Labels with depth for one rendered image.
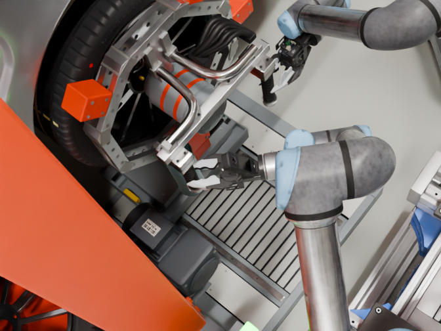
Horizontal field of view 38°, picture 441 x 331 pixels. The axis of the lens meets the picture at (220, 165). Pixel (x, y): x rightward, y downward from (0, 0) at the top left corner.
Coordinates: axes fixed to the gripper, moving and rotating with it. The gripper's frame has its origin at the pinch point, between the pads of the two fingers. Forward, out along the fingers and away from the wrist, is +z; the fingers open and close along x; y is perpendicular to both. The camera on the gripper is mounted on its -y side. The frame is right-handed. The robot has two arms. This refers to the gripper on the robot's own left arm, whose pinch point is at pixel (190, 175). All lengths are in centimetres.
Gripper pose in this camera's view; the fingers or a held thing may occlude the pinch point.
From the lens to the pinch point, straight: 172.5
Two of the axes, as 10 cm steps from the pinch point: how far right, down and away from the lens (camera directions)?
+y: 1.3, 3.3, 9.3
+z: -9.9, 1.5, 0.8
